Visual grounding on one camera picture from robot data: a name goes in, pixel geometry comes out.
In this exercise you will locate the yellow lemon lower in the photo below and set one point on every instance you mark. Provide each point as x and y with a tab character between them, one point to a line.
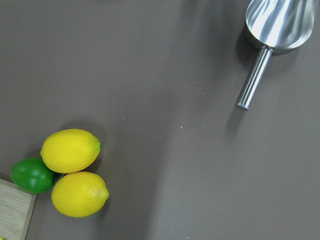
79	194

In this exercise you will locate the yellow lemon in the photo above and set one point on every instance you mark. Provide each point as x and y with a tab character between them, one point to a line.
70	150
79	194

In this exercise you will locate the steel ice scoop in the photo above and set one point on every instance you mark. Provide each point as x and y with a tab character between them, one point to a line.
274	27

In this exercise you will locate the wooden cutting board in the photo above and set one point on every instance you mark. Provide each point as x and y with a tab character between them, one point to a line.
16	209

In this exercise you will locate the green lime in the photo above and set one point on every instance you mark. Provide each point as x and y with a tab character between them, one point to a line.
32	175

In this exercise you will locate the yellow lemon upper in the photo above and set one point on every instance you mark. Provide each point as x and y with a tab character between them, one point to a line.
70	150

